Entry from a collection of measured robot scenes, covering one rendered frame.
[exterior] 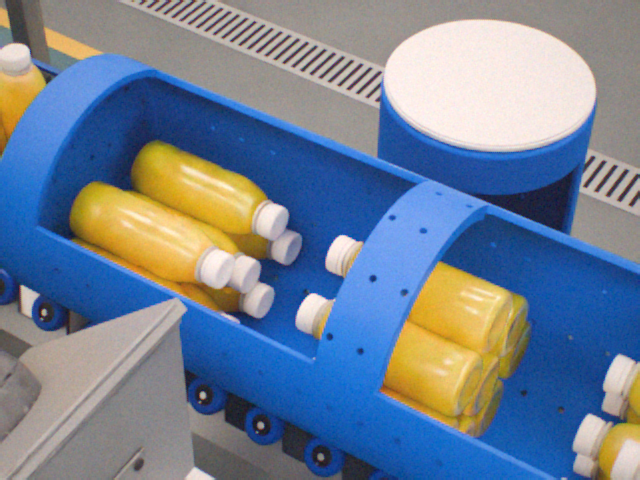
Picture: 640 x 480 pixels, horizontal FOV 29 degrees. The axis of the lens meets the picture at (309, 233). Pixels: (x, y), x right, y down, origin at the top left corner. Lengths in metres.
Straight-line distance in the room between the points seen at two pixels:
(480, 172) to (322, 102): 1.74
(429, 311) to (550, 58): 0.61
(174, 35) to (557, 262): 2.38
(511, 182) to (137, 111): 0.48
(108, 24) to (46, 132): 2.33
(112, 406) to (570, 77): 0.98
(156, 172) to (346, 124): 1.85
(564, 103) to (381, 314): 0.60
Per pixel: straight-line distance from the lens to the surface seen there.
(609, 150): 3.22
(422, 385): 1.17
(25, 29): 1.96
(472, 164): 1.56
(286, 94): 3.31
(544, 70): 1.68
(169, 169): 1.38
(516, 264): 1.32
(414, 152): 1.59
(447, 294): 1.18
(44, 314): 1.45
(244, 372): 1.20
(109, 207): 1.32
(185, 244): 1.27
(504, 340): 1.24
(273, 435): 1.32
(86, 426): 0.84
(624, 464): 1.14
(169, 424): 0.94
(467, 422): 1.25
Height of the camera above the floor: 2.02
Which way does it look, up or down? 44 degrees down
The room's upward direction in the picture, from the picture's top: straight up
